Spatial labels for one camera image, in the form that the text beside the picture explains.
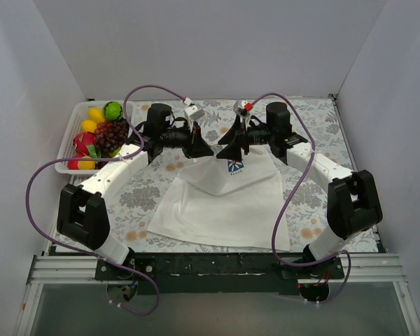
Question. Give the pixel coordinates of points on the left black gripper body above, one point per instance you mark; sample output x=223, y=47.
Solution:
x=192, y=138

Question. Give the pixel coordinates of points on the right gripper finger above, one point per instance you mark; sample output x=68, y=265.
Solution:
x=238, y=127
x=232, y=150

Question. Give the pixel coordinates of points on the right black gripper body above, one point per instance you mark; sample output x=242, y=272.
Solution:
x=244, y=136

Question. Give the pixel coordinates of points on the white t-shirt with flower print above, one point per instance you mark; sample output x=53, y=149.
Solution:
x=222, y=202

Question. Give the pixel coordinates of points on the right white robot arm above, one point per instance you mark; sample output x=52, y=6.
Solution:
x=353, y=204

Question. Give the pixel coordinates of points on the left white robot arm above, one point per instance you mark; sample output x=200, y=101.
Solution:
x=83, y=215

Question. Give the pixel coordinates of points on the purple toy grape bunch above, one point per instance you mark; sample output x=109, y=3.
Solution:
x=110, y=136

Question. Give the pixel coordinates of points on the green toy watermelon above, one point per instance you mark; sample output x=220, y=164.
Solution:
x=112, y=111

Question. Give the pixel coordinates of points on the yellow toy lemon upper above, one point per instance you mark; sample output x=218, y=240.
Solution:
x=96, y=115

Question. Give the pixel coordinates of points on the yellow toy lemon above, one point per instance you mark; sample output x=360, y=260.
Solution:
x=96, y=115
x=88, y=126

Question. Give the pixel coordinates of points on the yellow toy lemon lower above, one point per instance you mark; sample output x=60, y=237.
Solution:
x=88, y=126

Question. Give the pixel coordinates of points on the red toy dragon fruit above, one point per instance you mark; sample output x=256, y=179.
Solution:
x=84, y=143

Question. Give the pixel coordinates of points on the red yellow toy mango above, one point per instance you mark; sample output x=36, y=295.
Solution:
x=81, y=162

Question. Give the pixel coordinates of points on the white plastic fruit basket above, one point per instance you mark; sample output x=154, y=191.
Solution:
x=80, y=113

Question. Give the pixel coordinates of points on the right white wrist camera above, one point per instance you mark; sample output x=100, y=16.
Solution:
x=243, y=109

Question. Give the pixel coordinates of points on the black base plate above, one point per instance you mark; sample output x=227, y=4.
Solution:
x=214, y=273

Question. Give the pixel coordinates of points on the aluminium frame rail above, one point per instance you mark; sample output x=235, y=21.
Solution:
x=80, y=269

